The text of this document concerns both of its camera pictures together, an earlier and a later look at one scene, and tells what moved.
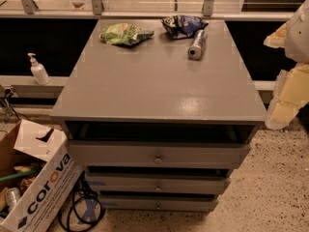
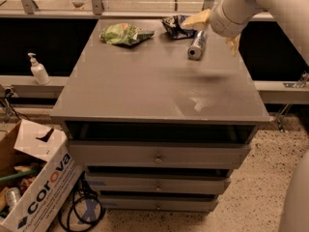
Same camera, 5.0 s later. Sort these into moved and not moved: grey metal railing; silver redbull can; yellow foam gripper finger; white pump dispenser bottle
Moved: yellow foam gripper finger
Not moved: grey metal railing; white pump dispenser bottle; silver redbull can
